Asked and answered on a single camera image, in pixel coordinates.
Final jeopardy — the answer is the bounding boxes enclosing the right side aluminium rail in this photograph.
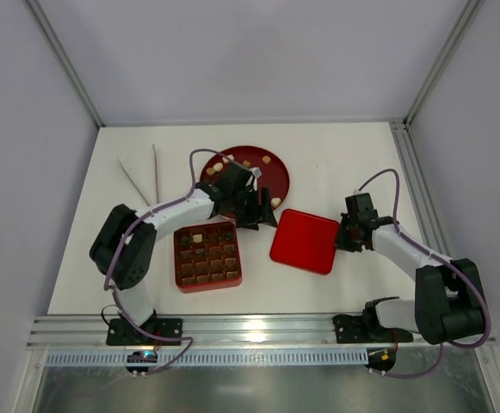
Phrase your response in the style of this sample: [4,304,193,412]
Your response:
[389,120,454,256]

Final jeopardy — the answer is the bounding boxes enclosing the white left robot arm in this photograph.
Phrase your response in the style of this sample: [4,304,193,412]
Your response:
[90,162,277,339]

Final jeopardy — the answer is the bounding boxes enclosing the aluminium frame post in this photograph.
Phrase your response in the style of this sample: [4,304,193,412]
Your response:
[404,0,485,128]
[23,0,105,128]

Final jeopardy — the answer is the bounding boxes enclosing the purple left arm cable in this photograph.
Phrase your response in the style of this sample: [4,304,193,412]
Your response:
[102,148,233,375]

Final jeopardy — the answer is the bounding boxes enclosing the square red box lid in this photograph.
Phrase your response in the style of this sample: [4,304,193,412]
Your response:
[269,209,340,275]

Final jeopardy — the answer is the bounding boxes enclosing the left aluminium frame post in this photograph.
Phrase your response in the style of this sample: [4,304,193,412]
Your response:
[23,0,105,128]

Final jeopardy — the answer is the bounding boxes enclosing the round red tray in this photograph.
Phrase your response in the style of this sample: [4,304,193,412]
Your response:
[197,145,290,211]

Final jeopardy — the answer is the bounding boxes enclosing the square red chocolate box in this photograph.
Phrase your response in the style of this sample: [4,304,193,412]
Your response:
[173,221,243,293]

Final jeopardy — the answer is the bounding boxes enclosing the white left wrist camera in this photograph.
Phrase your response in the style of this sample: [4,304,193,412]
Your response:
[250,168,262,179]

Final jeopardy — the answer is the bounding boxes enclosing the slotted grey cable duct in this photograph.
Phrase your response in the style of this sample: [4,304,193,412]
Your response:
[45,348,368,368]

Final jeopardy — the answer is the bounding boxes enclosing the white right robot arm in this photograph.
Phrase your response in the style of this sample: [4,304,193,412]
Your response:
[335,193,491,344]

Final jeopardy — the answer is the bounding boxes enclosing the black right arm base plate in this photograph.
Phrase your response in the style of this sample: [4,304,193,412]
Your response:
[332,314,414,344]

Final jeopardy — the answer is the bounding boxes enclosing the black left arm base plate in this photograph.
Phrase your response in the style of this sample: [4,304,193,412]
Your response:
[105,317,184,347]

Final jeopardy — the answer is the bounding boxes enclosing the aluminium front rail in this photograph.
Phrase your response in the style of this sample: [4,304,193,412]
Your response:
[26,313,496,350]

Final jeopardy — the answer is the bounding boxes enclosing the right aluminium frame post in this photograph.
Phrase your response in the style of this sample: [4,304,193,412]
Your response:
[404,0,485,128]

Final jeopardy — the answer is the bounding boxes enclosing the aluminium rail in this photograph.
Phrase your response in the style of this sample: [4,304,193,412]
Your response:
[389,120,454,256]
[26,313,496,350]

